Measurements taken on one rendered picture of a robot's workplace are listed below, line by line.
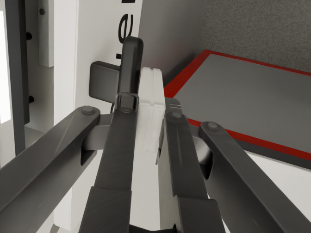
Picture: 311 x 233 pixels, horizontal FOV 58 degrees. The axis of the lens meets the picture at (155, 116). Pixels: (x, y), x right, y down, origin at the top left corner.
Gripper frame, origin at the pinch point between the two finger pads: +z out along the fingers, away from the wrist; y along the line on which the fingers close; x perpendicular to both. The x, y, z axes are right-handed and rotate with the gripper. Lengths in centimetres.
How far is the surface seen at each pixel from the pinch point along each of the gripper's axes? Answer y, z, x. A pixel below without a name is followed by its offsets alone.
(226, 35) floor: 30, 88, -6
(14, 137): -10.2, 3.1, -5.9
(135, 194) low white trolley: 1.3, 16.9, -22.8
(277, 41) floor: 46, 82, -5
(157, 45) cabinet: 2.2, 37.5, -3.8
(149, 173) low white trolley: 2.8, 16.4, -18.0
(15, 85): -10.0, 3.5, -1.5
